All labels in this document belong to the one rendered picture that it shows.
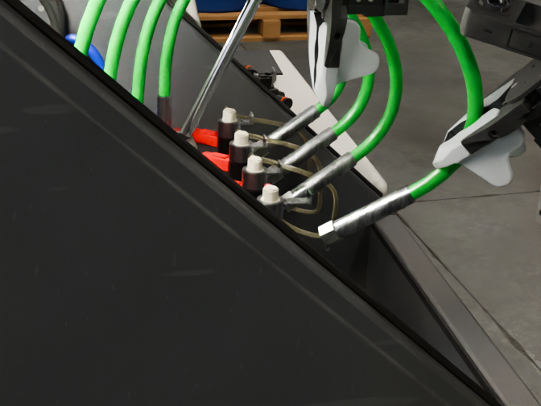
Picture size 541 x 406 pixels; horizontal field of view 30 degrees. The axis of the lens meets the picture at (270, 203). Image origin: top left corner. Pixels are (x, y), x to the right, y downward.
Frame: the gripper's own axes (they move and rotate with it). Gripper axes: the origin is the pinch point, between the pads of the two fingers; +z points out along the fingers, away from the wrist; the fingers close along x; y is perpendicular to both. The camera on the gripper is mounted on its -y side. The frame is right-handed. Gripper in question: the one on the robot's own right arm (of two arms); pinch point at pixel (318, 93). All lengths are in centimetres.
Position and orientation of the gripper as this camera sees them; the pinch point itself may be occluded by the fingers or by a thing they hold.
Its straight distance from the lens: 100.6
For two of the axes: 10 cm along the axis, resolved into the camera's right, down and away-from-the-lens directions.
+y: 9.8, -0.5, 2.1
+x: -2.1, -4.1, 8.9
